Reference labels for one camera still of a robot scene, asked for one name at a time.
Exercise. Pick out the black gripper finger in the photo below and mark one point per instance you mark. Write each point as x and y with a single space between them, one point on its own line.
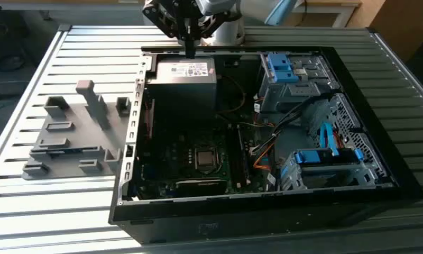
212 26
163 18

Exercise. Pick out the blue RAM stick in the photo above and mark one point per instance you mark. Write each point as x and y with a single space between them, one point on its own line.
66 151

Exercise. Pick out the grey power supply unit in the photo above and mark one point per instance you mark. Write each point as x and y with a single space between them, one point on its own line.
183 70

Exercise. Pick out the grey metal drive cage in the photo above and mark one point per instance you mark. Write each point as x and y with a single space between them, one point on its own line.
296 92

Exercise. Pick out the black office chair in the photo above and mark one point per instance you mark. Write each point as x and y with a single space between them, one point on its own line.
7 39

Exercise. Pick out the silver CPU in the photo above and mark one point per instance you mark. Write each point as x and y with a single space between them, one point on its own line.
207 158

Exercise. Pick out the grey parts rack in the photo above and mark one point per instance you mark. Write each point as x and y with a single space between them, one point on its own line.
82 137

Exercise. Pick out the green motherboard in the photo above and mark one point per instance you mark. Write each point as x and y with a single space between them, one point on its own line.
223 164

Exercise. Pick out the brown wooden cabinet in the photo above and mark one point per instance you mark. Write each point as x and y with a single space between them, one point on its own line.
405 23

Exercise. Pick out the hard disk in blue carrier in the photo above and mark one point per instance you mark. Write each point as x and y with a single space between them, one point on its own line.
312 157

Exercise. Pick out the black graphics card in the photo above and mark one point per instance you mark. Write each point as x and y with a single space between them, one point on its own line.
202 186

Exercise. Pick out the grey metal disk bay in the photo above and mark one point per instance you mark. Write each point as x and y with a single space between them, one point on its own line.
293 182

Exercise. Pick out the black PC case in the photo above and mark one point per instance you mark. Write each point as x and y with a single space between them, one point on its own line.
268 219

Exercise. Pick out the blue plastic drive bracket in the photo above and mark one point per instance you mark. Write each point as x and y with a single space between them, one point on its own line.
280 66

